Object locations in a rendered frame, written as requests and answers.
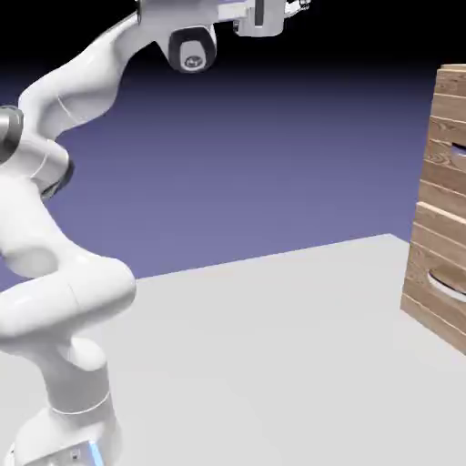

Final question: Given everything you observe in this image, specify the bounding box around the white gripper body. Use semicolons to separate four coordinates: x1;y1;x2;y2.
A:
233;0;288;38

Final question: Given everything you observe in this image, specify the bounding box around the light wood cabinet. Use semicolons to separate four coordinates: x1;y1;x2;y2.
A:
400;63;466;357

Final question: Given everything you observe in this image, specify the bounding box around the wood drawer front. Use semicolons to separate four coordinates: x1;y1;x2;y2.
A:
400;201;466;357
417;115;466;220

